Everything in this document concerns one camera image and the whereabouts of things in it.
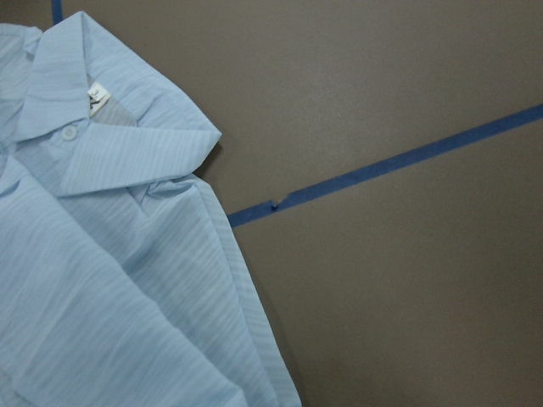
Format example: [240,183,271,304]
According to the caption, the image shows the light blue button shirt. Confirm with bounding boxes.
[1,12,300,406]

